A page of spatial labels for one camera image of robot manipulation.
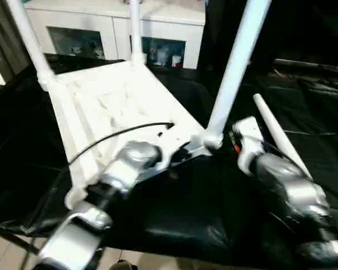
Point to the black mat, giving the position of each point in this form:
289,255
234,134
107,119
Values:
186,219

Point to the black furniture with gold label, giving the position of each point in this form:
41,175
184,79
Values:
304,28

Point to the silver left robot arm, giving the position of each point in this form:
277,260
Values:
107,197

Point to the white cabinet with glass doors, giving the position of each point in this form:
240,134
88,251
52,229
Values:
90,17

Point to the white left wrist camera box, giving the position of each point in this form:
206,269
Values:
172,138

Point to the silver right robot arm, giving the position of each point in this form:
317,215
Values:
298,197

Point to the grey curtain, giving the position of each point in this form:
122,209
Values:
3,39

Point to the white plastic table leg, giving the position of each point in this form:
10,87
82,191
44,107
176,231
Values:
135,28
239,56
28,34
276,129

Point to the white plastic table top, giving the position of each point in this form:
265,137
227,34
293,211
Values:
112,95

